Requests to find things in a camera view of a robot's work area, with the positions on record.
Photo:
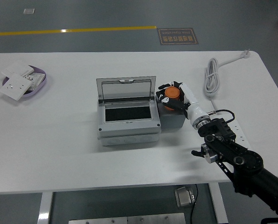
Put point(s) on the grey cube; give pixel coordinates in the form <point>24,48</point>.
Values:
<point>174,120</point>

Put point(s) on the purple oval tray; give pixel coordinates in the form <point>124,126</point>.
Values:
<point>37,87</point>

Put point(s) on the grey box with clear lid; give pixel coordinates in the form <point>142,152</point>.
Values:
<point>129,130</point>

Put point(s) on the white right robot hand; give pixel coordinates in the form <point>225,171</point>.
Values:
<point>192,102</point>

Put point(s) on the brown floor sign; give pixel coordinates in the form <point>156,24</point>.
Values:
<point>178,36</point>

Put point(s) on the silver floor plate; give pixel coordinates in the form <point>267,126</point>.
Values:
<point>29,11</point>

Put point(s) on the grey under-table control box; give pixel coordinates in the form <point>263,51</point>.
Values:
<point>183,197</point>

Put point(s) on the white table leg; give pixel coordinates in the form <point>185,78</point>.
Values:
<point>219,205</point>

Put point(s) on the white power strip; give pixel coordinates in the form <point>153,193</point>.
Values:
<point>241,136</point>

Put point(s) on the white switch plate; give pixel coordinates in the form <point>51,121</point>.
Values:
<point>16,67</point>

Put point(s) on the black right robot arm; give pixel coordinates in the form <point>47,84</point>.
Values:
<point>246,161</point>

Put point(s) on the white perforated socket plate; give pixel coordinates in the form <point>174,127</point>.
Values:
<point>37,78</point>

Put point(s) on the orange cylinder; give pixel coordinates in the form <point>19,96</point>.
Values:
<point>172,92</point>

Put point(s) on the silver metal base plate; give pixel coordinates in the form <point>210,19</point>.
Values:
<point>127,219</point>

